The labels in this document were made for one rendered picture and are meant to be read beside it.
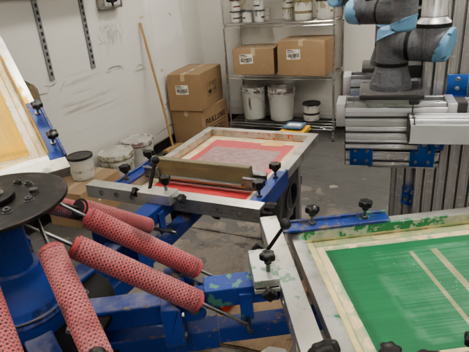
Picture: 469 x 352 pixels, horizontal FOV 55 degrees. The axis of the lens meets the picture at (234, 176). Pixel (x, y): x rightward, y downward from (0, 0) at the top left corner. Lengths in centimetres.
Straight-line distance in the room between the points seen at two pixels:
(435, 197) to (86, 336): 167
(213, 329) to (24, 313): 42
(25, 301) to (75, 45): 319
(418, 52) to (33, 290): 139
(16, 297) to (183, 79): 407
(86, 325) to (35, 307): 26
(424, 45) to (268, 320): 107
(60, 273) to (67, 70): 321
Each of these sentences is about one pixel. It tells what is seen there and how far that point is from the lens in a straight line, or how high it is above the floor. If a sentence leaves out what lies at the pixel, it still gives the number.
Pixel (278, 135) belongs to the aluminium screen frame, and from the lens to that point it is 218.
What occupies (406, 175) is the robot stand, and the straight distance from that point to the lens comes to 217.
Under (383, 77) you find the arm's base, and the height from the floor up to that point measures 131.
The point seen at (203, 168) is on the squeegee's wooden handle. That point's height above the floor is 104.
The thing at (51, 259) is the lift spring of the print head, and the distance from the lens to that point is 90.
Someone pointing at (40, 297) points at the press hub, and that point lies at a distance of 109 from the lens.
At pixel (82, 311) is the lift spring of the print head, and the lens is 85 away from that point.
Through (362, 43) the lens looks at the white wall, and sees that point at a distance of 518.
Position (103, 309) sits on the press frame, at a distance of 111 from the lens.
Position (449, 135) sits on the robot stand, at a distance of 173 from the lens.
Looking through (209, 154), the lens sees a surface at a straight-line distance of 208.
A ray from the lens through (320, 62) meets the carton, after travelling 479.
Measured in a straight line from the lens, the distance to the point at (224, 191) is 170.
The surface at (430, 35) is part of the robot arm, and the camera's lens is 171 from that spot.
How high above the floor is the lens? 168
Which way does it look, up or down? 24 degrees down
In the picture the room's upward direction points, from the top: 5 degrees counter-clockwise
